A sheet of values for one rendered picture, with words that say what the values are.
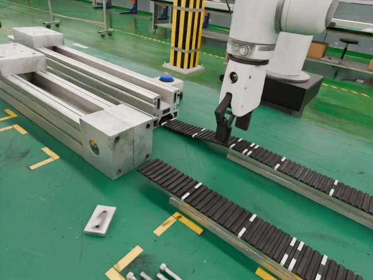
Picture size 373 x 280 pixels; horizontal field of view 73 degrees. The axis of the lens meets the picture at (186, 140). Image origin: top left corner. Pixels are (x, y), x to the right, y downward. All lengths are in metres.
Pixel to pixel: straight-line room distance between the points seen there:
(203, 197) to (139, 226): 0.11
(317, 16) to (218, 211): 0.31
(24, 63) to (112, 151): 0.42
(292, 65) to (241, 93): 0.50
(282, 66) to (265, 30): 0.50
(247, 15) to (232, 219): 0.31
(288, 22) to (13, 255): 0.50
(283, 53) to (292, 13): 0.51
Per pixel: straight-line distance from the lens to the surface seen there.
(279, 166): 0.53
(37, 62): 0.80
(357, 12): 8.03
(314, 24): 0.44
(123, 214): 0.43
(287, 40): 0.94
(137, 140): 0.48
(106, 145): 0.45
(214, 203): 0.40
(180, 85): 0.81
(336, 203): 0.53
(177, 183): 0.43
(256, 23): 0.46
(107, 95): 0.77
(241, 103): 0.48
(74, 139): 0.56
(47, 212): 0.46
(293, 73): 0.97
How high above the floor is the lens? 1.09
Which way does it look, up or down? 31 degrees down
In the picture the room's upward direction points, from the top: 6 degrees clockwise
